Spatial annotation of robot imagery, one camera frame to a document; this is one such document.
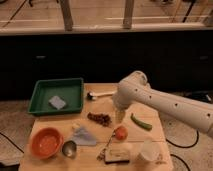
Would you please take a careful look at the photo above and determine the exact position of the orange red bowl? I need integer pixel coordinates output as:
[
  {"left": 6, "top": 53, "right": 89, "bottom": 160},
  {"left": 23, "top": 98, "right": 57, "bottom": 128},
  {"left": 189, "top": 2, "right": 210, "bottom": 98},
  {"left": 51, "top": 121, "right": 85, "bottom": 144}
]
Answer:
[{"left": 30, "top": 127, "right": 64, "bottom": 159}]

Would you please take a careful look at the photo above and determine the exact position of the small metal cup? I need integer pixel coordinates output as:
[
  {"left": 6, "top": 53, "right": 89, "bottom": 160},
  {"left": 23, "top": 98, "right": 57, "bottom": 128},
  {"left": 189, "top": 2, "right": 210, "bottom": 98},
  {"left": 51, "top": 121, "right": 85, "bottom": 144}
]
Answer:
[{"left": 62, "top": 141, "right": 77, "bottom": 158}]

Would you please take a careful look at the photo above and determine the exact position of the metal spoon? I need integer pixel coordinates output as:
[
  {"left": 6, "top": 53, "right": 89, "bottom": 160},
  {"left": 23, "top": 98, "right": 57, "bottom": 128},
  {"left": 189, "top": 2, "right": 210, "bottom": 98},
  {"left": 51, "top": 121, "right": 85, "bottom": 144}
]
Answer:
[{"left": 96, "top": 131, "right": 115, "bottom": 161}]

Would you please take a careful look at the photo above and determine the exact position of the light blue cloth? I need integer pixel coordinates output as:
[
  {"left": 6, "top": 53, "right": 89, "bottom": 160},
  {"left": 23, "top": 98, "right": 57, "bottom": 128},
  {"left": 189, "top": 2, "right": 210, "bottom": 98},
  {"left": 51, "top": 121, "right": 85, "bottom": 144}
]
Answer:
[{"left": 71, "top": 127, "right": 97, "bottom": 146}]

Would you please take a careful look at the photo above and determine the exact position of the green plastic tray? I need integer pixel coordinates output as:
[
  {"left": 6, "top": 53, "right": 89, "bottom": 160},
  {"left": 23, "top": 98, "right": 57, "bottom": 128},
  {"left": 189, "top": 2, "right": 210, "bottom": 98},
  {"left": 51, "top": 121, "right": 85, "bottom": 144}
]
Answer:
[{"left": 28, "top": 78, "right": 84, "bottom": 116}]

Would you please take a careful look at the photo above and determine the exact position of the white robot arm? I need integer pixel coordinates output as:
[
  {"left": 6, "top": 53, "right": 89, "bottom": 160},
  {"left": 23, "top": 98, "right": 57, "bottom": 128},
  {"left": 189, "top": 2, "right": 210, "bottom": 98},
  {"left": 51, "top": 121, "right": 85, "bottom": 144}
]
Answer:
[{"left": 112, "top": 71, "right": 213, "bottom": 139}]

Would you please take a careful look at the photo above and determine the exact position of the brown rectangular block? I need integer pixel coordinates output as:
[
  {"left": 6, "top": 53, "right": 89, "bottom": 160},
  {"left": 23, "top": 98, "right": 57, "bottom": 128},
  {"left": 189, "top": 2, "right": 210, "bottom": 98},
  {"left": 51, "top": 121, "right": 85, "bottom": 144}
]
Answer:
[{"left": 104, "top": 148, "right": 130, "bottom": 164}]

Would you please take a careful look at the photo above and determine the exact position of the green chili pepper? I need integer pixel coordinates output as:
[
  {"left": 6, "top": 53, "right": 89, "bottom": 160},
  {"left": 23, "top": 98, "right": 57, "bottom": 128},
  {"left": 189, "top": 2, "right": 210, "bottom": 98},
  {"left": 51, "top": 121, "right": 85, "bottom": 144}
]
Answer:
[{"left": 130, "top": 113, "right": 152, "bottom": 131}]

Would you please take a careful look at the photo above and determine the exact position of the blue sponge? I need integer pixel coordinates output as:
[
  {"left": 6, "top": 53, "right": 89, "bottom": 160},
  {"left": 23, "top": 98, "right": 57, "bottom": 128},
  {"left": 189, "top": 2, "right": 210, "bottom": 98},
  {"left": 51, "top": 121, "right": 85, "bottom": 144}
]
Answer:
[{"left": 49, "top": 96, "right": 66, "bottom": 110}]

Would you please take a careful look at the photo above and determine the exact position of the black cable left floor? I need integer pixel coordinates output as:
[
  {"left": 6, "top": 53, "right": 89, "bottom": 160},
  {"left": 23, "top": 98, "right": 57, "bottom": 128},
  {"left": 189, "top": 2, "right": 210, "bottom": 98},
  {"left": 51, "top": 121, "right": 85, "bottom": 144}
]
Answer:
[{"left": 0, "top": 132, "right": 25, "bottom": 154}]

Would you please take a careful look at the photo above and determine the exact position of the white handled brush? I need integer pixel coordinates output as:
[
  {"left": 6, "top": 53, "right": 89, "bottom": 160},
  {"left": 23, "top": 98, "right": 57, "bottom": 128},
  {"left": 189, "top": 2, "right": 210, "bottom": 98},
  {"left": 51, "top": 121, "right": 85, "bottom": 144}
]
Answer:
[{"left": 87, "top": 91, "right": 115, "bottom": 100}]

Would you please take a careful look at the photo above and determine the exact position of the orange fruit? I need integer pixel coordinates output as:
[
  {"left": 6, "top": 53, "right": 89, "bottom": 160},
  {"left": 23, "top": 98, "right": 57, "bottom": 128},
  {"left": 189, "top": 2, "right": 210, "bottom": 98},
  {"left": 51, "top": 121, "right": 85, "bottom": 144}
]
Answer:
[{"left": 115, "top": 126, "right": 128, "bottom": 140}]

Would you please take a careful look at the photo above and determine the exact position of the bunch of dark grapes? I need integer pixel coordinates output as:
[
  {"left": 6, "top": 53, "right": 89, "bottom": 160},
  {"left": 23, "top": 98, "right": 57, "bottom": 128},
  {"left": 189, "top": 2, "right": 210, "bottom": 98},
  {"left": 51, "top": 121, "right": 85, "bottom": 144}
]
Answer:
[{"left": 87, "top": 113, "right": 111, "bottom": 127}]

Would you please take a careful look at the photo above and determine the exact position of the black cable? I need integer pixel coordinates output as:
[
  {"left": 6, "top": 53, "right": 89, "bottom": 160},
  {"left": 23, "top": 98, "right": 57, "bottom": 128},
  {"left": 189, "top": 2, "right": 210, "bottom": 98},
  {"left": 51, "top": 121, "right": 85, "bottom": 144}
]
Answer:
[{"left": 165, "top": 129, "right": 200, "bottom": 171}]

